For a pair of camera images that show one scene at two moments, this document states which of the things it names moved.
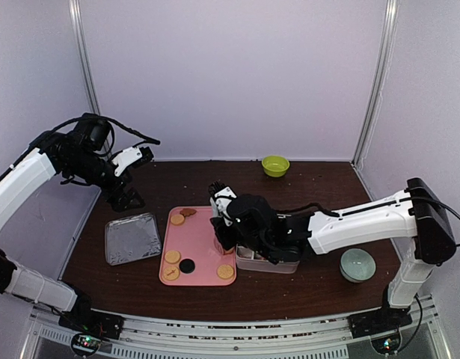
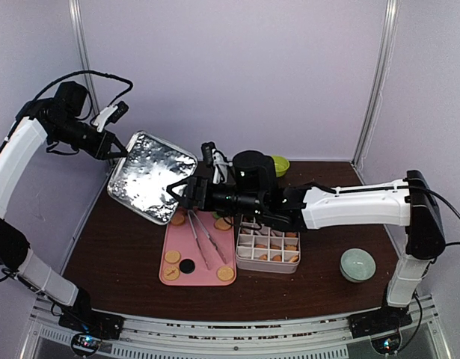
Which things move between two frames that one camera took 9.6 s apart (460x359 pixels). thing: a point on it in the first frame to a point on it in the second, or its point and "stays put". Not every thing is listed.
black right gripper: (226, 241) to (194, 183)
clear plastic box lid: (132, 238) to (149, 167)
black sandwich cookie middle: (187, 265) stays put
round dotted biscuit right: (225, 271) stays put
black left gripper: (109, 194) to (100, 151)
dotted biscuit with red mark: (171, 273) stays put
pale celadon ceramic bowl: (357, 265) stays put
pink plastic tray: (189, 255) stays put
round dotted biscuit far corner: (177, 220) stays put
